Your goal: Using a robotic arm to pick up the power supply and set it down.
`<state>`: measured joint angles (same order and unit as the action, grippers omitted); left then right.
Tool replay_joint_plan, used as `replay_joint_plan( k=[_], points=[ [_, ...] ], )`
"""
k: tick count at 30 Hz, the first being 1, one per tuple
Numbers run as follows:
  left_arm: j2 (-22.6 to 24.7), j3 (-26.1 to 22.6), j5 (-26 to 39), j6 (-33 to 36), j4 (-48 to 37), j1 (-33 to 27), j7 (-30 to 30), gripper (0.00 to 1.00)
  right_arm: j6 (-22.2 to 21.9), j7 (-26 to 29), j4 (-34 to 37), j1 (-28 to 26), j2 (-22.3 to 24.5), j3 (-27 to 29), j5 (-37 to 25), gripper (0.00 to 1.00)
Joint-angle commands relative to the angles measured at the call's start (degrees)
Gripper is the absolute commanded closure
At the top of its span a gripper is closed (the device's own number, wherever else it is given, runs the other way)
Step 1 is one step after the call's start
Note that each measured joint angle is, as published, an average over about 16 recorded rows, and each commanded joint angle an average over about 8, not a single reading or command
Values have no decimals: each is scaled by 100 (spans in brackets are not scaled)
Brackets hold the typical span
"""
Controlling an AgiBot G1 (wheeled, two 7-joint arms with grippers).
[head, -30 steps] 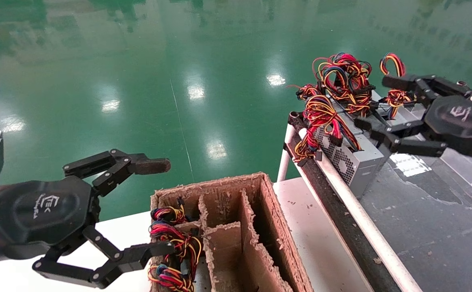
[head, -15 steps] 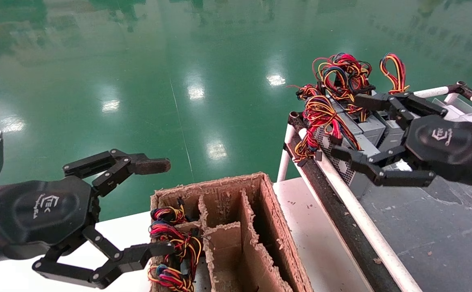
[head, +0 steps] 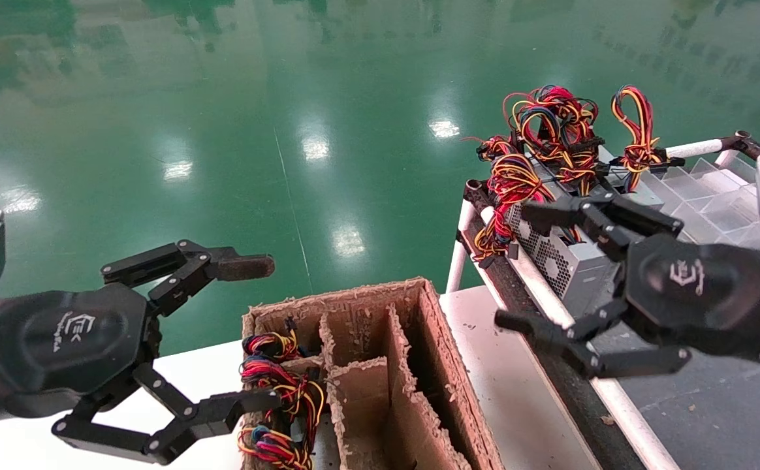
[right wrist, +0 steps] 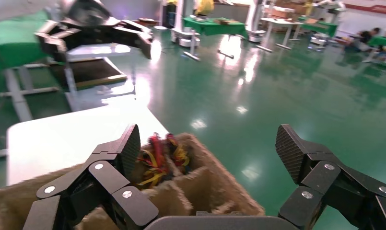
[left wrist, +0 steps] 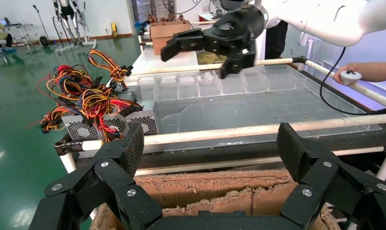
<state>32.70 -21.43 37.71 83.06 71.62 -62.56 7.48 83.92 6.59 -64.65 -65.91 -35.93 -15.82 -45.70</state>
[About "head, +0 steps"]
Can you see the clear plastic divider tray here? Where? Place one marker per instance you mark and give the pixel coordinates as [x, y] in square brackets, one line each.
[713, 202]

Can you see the brown cardboard divider box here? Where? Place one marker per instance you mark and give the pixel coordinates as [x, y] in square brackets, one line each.
[445, 391]

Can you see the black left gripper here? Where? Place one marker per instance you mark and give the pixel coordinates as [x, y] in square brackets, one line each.
[60, 339]

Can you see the white pipe frame rack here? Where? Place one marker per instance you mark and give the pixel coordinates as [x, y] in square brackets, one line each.
[634, 424]

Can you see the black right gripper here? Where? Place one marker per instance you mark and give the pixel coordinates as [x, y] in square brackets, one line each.
[700, 294]

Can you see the dark grey rubber mat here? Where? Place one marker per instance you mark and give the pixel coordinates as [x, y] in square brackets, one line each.
[713, 411]

